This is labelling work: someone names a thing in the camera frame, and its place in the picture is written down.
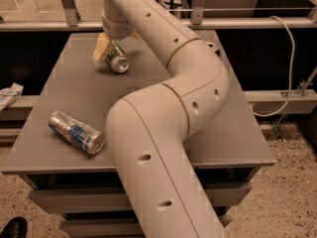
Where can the black leather shoe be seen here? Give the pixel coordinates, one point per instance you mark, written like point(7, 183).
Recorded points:
point(15, 228)

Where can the crumpled white blue packet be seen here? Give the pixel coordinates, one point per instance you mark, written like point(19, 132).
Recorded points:
point(10, 94)

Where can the silver blue energy drink can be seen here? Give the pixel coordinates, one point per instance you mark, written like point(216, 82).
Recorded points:
point(76, 132)

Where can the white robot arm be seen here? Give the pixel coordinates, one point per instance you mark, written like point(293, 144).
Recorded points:
point(145, 129)

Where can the lower grey drawer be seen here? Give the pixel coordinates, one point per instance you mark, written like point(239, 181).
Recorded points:
point(122, 224)

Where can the grey metal railing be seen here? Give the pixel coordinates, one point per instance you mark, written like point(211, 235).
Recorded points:
point(49, 24)

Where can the green soda can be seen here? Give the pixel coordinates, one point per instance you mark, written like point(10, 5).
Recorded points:
point(117, 58)

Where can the upper grey drawer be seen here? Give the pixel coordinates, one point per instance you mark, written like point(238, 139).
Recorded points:
point(102, 199)

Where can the grey drawer cabinet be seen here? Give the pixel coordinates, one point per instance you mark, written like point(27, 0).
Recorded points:
point(230, 148)

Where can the grey drawer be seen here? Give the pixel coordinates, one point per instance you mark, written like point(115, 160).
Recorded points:
point(122, 224)
point(102, 199)

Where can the blue Pepsi can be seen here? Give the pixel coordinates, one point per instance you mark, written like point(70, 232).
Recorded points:
point(214, 48)

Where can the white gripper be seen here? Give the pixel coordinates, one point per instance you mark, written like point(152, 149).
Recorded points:
point(117, 31)

